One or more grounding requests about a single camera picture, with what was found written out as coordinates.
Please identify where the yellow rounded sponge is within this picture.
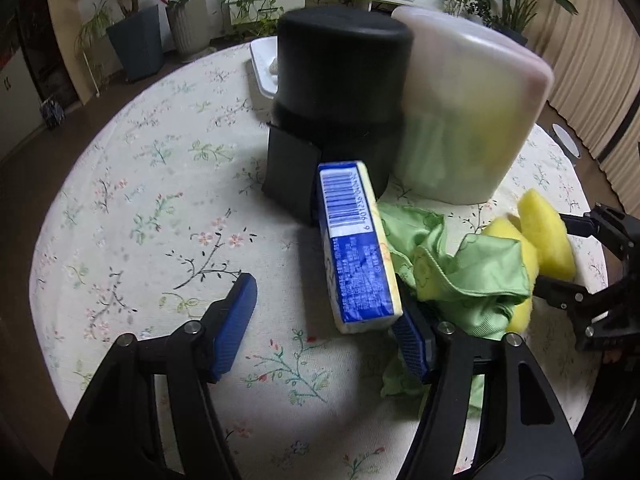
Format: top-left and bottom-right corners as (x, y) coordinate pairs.
(517, 188), (577, 281)

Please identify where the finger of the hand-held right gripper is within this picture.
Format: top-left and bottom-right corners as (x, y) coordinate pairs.
(558, 203), (640, 261)
(532, 274), (609, 334)

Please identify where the green cloth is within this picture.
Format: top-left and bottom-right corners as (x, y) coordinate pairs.
(379, 202), (534, 419)

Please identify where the small spindly green plant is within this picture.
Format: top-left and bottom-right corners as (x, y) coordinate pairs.
(74, 2), (112, 97)

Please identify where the round table floral tablecloth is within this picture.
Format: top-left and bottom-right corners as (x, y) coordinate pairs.
(30, 35), (609, 480)

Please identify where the black cylindrical container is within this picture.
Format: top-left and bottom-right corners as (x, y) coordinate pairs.
(269, 7), (416, 212)

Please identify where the large-leaf plant in grey pot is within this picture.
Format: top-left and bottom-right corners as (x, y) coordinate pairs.
(482, 0), (580, 47)

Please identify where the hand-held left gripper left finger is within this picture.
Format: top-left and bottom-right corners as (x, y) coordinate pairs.
(53, 273), (259, 480)

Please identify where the translucent plastic storage container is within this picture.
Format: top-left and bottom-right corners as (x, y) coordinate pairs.
(389, 5), (556, 206)

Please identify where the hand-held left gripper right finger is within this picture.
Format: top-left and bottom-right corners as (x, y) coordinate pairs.
(390, 304), (586, 480)

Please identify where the small blue toy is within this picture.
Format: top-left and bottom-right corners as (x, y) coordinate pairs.
(39, 99), (67, 129)

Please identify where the white plastic tray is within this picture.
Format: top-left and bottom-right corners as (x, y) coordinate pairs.
(248, 37), (281, 99)

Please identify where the dark glass display cabinet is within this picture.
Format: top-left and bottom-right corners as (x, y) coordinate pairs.
(17, 0), (83, 107)

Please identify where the blue white packaged sponge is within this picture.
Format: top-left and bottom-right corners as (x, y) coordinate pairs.
(318, 159), (404, 335)

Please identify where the plant in white ribbed pot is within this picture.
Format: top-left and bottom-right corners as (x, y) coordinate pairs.
(165, 0), (213, 57)

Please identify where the small leafy plant white pot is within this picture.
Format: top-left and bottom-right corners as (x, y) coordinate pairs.
(440, 0), (493, 23)

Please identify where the tall plant in dark pot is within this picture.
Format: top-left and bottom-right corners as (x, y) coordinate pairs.
(102, 0), (171, 84)

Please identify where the beige curtain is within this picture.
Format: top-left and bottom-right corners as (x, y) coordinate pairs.
(520, 0), (640, 213)

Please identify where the grey trash bin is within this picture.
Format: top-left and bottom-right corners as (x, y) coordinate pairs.
(549, 122), (582, 160)

